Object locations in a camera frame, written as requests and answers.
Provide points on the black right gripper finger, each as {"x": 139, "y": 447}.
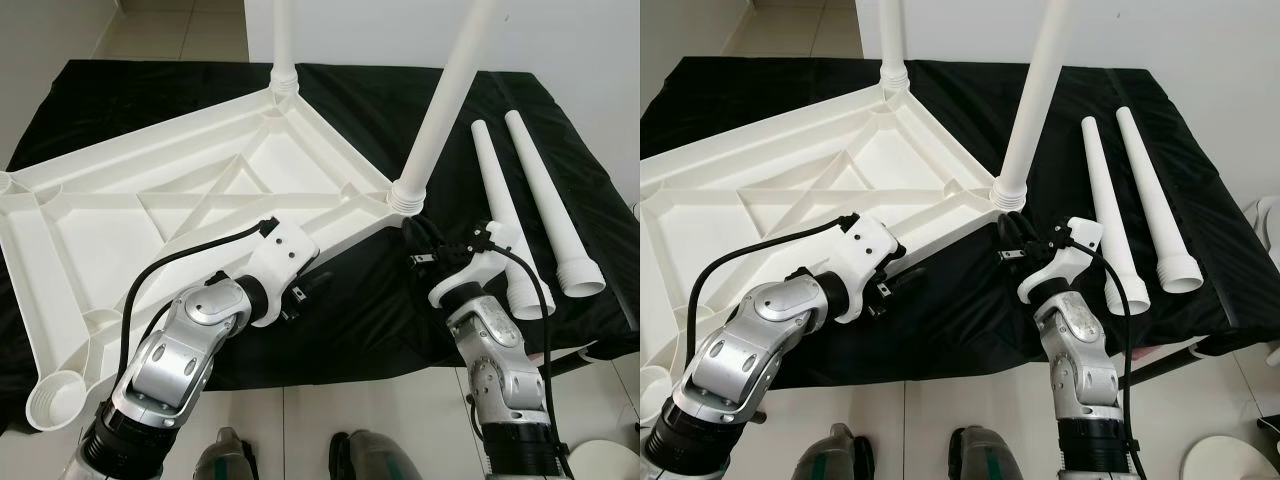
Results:
{"x": 1006, "y": 238}
{"x": 413, "y": 240}
{"x": 435, "y": 233}
{"x": 1029, "y": 231}

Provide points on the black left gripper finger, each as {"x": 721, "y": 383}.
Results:
{"x": 320, "y": 283}
{"x": 908, "y": 281}

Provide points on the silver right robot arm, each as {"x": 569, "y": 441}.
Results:
{"x": 500, "y": 370}
{"x": 1085, "y": 360}

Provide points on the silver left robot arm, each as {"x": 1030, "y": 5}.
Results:
{"x": 180, "y": 350}
{"x": 740, "y": 350}

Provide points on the black table cloth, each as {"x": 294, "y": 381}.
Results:
{"x": 400, "y": 330}
{"x": 970, "y": 330}

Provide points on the white plastic chair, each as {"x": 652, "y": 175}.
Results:
{"x": 1270, "y": 220}

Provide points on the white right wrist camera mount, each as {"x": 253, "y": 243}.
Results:
{"x": 480, "y": 265}
{"x": 1065, "y": 255}

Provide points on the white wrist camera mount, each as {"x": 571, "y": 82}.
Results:
{"x": 860, "y": 250}
{"x": 480, "y": 265}
{"x": 280, "y": 255}
{"x": 1065, "y": 255}

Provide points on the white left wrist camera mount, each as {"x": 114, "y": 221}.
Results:
{"x": 860, "y": 250}
{"x": 280, "y": 255}

